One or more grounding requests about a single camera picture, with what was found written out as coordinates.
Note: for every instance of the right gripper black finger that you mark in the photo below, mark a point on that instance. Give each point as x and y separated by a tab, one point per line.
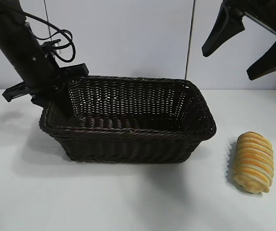
224	33
272	63

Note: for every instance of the long striped bread roll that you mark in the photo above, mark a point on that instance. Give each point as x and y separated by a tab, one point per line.
254	163

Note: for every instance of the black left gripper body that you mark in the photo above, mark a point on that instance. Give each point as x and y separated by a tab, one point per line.
41	72

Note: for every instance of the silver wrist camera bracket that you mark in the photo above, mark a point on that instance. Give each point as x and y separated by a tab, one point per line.
57	48

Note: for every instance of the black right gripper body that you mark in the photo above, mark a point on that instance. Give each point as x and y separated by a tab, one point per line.
270	14

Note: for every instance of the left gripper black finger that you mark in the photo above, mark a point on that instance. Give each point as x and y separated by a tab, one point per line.
64	101
40	101

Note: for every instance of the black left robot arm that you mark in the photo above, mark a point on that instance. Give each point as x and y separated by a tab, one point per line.
5	29

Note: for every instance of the dark brown wicker basket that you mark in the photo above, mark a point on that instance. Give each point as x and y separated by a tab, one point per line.
133	146

